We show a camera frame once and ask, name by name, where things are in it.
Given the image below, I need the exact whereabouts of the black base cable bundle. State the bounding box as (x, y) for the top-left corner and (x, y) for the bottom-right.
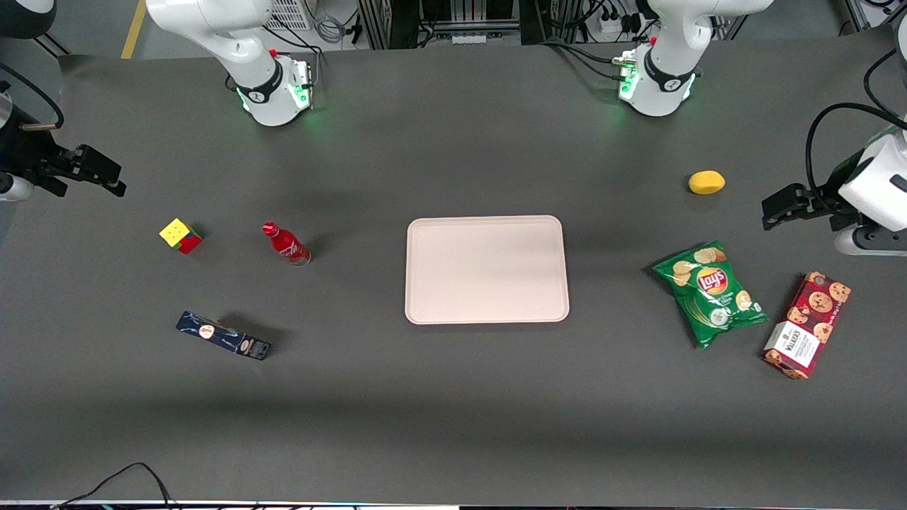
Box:
(537, 39), (638, 80)

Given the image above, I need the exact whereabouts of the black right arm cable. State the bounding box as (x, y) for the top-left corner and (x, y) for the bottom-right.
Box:
(0, 62), (66, 130)

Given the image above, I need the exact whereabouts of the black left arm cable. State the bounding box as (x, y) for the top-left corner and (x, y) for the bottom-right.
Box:
(805, 48), (907, 208)

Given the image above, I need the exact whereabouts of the black cable at table edge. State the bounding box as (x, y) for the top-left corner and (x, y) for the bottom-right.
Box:
(51, 462), (175, 510)

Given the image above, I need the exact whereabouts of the green Lay's chips bag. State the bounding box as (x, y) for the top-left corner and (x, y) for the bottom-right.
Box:
(652, 240), (770, 350)

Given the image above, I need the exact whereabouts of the grey coiled cable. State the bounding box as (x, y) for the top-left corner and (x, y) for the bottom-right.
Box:
(313, 13), (349, 45)

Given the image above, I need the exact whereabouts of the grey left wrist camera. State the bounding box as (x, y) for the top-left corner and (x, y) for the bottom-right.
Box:
(834, 225), (907, 257)

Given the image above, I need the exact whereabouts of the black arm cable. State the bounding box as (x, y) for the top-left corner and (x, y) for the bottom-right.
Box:
(805, 48), (907, 208)
(0, 62), (66, 130)

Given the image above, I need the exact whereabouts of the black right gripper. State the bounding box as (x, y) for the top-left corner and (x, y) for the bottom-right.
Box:
(0, 122), (128, 198)

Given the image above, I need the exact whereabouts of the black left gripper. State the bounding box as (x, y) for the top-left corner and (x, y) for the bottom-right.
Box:
(762, 152), (863, 232)

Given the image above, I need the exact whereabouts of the dark blue carton box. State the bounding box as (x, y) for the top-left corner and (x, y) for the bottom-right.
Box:
(176, 311), (272, 361)

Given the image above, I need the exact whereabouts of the white power strip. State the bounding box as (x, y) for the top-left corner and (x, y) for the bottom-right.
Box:
(594, 10), (642, 38)

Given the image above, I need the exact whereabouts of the pale pink plastic tray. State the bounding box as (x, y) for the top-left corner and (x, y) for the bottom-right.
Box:
(405, 215), (570, 325)

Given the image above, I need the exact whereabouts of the yellow lemon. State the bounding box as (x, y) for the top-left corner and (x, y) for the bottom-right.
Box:
(688, 170), (726, 196)

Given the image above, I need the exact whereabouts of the white vented box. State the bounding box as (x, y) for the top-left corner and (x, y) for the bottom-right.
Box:
(264, 0), (314, 31)

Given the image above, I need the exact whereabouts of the multicoloured Rubik's cube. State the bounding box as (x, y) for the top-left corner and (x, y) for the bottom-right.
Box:
(159, 218), (204, 255)

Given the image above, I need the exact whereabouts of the red coke bottle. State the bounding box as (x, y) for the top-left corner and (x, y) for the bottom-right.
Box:
(261, 221), (312, 268)

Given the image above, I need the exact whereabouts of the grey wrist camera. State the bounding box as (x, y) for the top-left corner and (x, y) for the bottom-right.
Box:
(834, 225), (907, 257)
(0, 173), (34, 203)

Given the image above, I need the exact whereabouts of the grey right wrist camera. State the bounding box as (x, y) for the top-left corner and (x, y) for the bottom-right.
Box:
(0, 173), (34, 203)

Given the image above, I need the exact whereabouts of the red Walkers cookie box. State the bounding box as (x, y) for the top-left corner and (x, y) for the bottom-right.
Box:
(762, 271), (852, 381)

